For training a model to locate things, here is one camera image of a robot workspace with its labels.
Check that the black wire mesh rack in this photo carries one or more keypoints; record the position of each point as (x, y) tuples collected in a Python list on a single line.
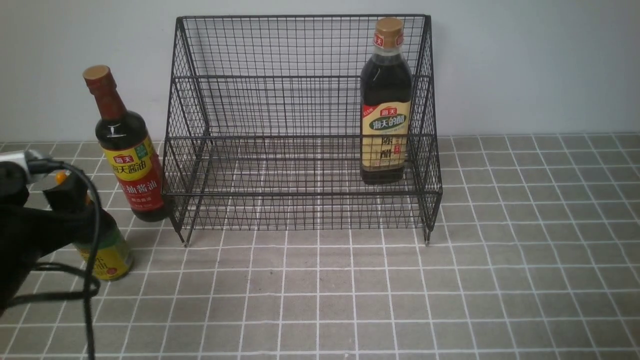
[(264, 126)]

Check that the vinegar bottle beige label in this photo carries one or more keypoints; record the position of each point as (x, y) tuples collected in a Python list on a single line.
[(385, 90)]

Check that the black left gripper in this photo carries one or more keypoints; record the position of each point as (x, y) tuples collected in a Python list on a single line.
[(28, 234)]

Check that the small bottle orange cap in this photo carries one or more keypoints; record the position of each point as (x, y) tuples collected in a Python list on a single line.
[(113, 259)]

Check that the soy sauce bottle red label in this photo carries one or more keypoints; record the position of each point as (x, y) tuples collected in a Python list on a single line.
[(123, 136)]

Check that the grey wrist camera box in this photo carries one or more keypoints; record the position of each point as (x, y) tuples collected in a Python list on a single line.
[(22, 158)]

